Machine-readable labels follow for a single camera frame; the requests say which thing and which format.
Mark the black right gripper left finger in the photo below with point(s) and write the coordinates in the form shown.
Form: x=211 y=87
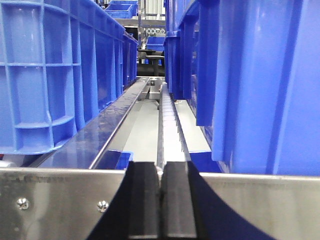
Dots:
x=134 y=212

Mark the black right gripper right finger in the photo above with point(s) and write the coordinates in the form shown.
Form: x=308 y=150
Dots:
x=192 y=210

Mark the large blue crate on shelf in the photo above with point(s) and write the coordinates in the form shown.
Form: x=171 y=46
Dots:
x=61 y=64

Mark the distant blue bin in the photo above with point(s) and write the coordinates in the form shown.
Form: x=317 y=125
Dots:
x=122 y=9

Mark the blue crate right side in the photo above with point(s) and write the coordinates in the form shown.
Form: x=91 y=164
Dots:
x=250 y=72

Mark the roller track rail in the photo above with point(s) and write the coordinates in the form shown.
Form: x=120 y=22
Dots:
x=171 y=144

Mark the steel guide rail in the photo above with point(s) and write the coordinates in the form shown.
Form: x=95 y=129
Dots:
x=100 y=143

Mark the stainless steel shelf rail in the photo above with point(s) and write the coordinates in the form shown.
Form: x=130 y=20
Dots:
x=66 y=204

